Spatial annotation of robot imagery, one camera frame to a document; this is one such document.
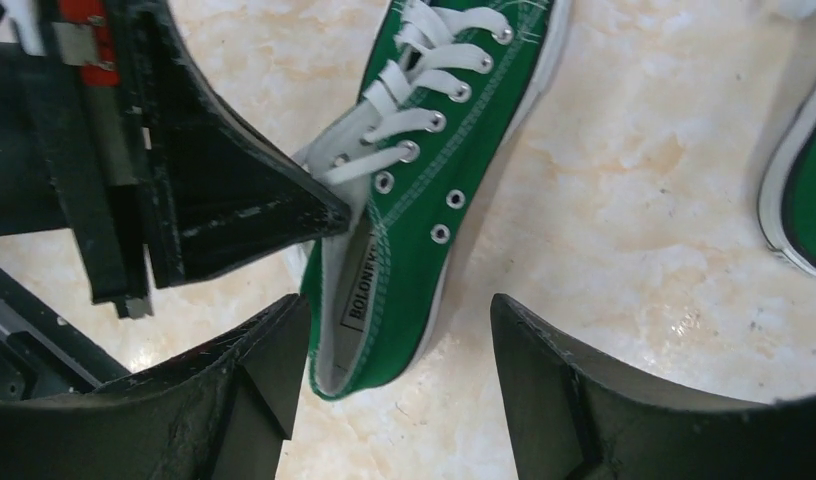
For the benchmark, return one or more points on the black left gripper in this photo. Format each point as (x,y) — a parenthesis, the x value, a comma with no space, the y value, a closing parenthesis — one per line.
(214,194)

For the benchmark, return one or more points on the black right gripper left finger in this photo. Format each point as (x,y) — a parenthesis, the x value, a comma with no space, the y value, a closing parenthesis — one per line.
(221,410)

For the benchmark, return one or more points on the green canvas sneaker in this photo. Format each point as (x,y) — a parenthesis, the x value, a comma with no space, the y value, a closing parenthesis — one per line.
(786,202)
(446,86)

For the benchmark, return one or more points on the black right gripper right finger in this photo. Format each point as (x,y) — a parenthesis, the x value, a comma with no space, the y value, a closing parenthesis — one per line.
(575,412)

